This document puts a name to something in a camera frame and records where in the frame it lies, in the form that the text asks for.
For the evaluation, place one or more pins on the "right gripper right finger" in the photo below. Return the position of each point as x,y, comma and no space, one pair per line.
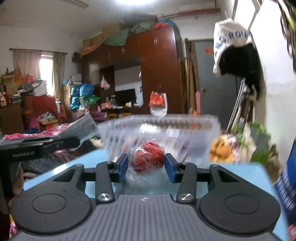
186,175

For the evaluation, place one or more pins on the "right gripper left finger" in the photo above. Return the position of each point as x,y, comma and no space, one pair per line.
107,173

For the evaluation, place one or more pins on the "red item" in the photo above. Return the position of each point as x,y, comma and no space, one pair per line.
146,160

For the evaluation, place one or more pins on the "grey pack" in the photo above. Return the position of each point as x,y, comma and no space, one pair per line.
84,128

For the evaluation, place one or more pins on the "person hand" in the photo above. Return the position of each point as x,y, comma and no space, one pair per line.
18,185

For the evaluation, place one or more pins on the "white plastic basket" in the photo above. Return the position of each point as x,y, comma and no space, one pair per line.
188,138

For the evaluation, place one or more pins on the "yellow blanket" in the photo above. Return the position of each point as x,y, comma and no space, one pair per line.
224,149

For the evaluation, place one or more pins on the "pink floral bedding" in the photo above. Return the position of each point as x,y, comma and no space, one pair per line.
53,132

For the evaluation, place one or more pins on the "green white bag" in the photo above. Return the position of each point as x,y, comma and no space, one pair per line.
250,143

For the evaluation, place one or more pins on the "orange white hanging bag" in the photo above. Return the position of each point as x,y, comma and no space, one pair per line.
158,104

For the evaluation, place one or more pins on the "black television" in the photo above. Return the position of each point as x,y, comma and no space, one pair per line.
125,96

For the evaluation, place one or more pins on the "blue plastic bags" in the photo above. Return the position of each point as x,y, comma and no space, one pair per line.
82,96

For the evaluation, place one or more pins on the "grey door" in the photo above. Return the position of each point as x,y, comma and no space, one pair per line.
218,94

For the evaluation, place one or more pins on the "blue shopping bag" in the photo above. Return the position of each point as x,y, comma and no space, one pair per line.
286,186

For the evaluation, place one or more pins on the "window curtain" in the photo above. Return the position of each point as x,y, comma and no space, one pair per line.
58,73

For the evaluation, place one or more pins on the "metal crutches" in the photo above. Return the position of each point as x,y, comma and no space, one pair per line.
236,105

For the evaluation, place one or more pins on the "dark red wooden wardrobe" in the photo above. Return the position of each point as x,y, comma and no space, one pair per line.
158,53

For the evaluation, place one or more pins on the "black hanging garment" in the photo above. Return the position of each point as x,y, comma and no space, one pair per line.
242,62

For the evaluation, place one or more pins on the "green cloth on wardrobe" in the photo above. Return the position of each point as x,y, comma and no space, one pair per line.
119,39

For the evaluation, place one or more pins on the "white hanging tote bag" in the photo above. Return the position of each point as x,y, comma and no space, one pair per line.
228,33

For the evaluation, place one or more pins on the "brown hanging bag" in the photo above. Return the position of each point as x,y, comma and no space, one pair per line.
287,21

